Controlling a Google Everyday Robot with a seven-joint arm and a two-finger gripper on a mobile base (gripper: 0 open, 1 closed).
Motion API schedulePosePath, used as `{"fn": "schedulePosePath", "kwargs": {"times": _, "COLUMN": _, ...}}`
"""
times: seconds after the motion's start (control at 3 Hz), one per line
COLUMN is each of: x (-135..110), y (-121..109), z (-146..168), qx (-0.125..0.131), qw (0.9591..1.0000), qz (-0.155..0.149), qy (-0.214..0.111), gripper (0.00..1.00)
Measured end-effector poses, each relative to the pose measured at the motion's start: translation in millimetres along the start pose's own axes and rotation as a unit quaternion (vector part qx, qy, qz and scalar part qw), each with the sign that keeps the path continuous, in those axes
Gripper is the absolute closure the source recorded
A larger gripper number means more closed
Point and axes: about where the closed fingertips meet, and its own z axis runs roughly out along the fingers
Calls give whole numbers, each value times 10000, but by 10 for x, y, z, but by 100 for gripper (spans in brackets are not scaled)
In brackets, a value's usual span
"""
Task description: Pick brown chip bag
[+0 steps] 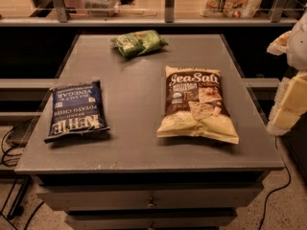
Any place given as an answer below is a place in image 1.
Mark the brown sea salt chip bag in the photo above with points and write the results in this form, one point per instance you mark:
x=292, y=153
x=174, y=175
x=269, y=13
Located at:
x=194, y=106

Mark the green snack bag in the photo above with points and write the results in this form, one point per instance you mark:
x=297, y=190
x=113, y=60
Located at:
x=138, y=43

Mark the blue kettle chip bag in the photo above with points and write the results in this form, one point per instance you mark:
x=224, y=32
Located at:
x=77, y=109

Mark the colourful snack bag on shelf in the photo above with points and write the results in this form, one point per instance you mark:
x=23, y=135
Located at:
x=231, y=8

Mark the round metal drawer knob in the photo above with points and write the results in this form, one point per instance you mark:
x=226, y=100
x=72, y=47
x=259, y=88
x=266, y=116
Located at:
x=151, y=204

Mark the clear plastic container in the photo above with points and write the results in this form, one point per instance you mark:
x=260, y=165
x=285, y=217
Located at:
x=103, y=8

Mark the grey metal shelf rail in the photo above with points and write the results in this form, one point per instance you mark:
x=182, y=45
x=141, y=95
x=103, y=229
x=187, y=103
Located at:
x=142, y=13

